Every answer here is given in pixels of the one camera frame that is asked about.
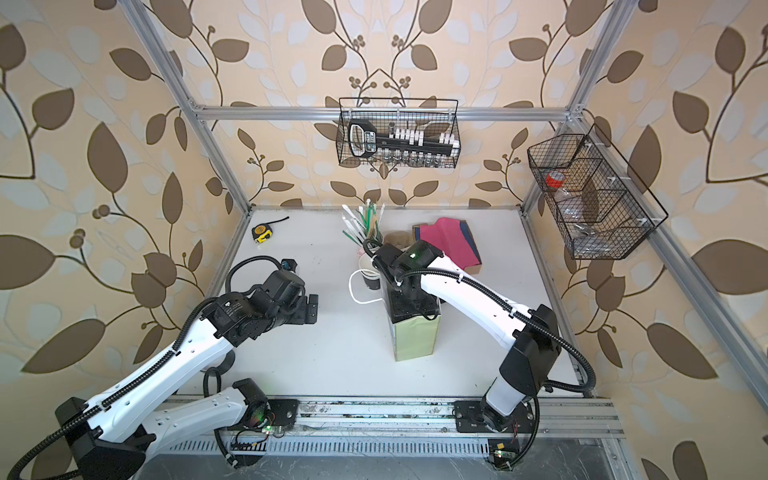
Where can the back black wire basket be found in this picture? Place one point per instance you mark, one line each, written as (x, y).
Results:
(411, 132)

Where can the stacked pulp carriers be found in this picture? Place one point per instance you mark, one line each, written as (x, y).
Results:
(399, 239)

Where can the yellow black tape measure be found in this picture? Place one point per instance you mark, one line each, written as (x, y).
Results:
(264, 231)

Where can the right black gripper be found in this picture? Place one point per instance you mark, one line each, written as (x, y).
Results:
(398, 310)

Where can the pink cup with straws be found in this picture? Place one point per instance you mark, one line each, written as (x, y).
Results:
(363, 222)

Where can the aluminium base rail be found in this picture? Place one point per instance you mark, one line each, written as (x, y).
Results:
(423, 426)

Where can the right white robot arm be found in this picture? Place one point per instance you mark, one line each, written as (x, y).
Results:
(530, 336)

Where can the cardboard tray with napkins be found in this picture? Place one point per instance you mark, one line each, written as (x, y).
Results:
(454, 238)

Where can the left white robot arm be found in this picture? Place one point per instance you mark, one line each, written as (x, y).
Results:
(112, 434)

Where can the red capped plastic bottle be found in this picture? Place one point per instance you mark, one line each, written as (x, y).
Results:
(554, 181)

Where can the black tool in basket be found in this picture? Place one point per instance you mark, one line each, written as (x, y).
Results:
(362, 138)

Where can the side black wire basket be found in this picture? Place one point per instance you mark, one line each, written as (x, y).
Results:
(603, 211)

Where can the black paper cups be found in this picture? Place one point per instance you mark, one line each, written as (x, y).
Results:
(370, 274)

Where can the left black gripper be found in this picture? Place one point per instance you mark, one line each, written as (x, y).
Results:
(302, 317)

